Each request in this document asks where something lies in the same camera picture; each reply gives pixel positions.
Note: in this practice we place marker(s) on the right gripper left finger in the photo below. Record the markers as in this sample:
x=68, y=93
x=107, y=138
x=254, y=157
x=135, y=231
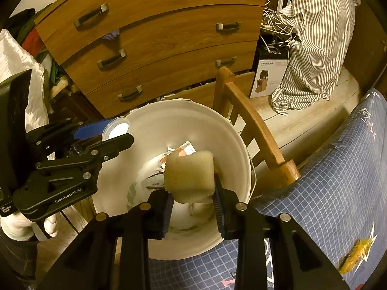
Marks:
x=87, y=263

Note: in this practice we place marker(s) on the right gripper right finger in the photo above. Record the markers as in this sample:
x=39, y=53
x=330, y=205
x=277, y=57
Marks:
x=298, y=263

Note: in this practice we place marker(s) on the white round plastic lid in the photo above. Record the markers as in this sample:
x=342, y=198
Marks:
x=116, y=127

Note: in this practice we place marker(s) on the beige sponge block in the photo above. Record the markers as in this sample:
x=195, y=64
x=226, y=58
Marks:
x=190, y=178

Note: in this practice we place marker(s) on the left hand white glove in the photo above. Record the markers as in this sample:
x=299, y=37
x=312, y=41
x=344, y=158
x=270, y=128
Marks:
x=17, y=227

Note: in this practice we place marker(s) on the yellow crumpled plastic wrapper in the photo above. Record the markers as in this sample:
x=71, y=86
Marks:
x=358, y=252

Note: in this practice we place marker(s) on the blue checkered star bedsheet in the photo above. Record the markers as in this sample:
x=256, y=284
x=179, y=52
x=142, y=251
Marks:
x=340, y=199

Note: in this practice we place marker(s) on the white plastic bucket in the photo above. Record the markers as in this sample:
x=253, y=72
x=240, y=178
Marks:
x=156, y=128

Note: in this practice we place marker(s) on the wooden chair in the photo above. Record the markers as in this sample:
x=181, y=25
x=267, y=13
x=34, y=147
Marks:
x=230, y=102

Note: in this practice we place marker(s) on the wooden drawer dresser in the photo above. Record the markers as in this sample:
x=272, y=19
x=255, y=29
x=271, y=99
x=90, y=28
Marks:
x=123, y=53

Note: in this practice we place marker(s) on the white knife block box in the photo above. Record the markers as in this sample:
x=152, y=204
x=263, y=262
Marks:
x=269, y=67

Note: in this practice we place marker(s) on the striped cloth cover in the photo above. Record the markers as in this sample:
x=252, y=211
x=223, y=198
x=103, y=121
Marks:
x=323, y=30

